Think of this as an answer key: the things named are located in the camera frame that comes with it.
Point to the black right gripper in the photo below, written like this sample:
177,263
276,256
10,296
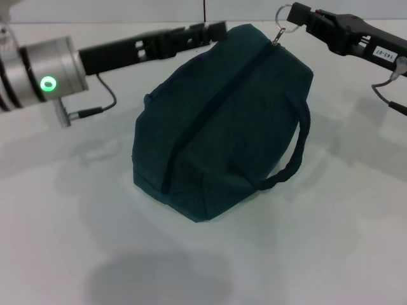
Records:
359,38

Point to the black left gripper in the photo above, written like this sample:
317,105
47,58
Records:
127,51

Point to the dark teal insulated lunch bag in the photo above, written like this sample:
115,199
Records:
222,127

